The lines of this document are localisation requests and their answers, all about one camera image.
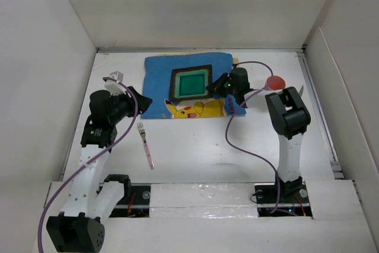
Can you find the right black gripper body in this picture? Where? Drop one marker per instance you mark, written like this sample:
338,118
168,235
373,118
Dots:
230,87

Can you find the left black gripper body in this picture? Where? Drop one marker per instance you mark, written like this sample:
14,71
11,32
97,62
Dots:
124,105

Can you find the green square ceramic plate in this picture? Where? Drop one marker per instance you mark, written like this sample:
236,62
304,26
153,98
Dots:
190,83

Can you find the blue yellow cartoon placemat cloth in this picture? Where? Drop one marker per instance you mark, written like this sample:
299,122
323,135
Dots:
157,84

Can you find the pink plastic cup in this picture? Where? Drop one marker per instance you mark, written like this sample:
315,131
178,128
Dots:
275,82

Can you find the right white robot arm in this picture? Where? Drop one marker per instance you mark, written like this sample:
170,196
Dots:
289,117

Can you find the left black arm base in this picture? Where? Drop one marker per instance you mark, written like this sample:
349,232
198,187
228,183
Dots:
136,200

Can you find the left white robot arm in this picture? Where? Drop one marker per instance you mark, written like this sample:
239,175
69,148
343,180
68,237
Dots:
80,225

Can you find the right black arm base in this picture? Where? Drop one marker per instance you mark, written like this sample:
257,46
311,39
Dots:
280,199

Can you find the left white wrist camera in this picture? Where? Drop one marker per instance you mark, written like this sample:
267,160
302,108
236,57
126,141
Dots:
112,83

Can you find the pink handled fork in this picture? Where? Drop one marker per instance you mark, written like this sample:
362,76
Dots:
142,133

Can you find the pink handled knife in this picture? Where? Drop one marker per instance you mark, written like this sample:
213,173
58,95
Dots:
301,90

